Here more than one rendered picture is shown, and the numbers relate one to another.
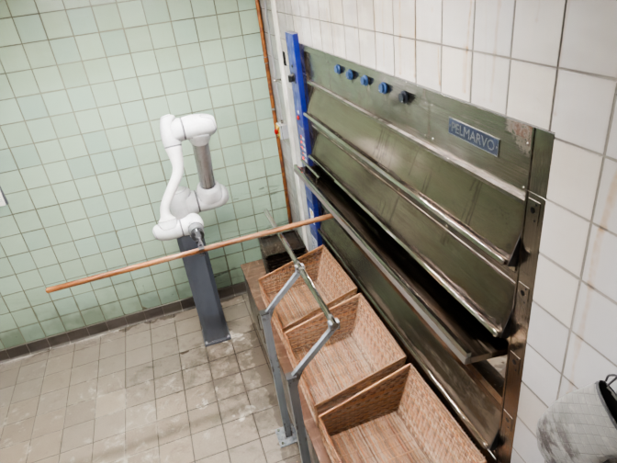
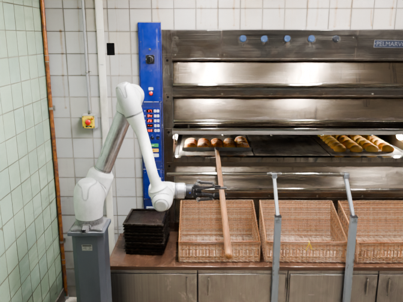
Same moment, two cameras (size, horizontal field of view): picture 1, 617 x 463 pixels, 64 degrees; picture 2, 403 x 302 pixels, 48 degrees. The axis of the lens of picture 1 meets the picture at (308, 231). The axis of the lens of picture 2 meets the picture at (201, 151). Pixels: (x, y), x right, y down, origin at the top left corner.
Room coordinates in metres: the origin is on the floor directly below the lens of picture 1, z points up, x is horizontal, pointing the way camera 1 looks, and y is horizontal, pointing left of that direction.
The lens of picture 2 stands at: (1.78, 3.02, 2.07)
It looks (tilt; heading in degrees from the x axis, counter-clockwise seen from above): 14 degrees down; 285
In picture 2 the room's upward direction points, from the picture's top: straight up
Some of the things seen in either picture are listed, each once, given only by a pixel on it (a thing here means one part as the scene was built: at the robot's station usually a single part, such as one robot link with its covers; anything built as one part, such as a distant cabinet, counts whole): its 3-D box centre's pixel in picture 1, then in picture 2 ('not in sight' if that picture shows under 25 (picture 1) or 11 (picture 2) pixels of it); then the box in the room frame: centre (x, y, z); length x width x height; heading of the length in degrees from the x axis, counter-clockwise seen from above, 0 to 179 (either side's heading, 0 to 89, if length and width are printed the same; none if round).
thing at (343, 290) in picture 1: (306, 292); (217, 229); (2.46, 0.07, 0.72); 0.56 x 0.49 x 0.28; 16
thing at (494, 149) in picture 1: (380, 95); (298, 45); (1.99, -0.36, 1.99); 1.80 x 0.08 x 0.21; 15
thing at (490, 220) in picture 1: (376, 141); (298, 73); (1.98, -0.34, 1.80); 1.79 x 0.11 x 0.19; 15
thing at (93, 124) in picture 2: (283, 129); (89, 121); (3.42, 0.09, 1.46); 0.10 x 0.07 x 0.10; 15
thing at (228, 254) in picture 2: (211, 247); (220, 187); (2.34, 0.54, 1.20); 1.71 x 0.03 x 0.03; 105
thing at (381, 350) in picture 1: (341, 354); (300, 229); (1.89, -0.08, 0.72); 0.56 x 0.49 x 0.28; 14
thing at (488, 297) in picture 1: (379, 197); (296, 109); (1.98, -0.34, 1.54); 1.79 x 0.11 x 0.19; 15
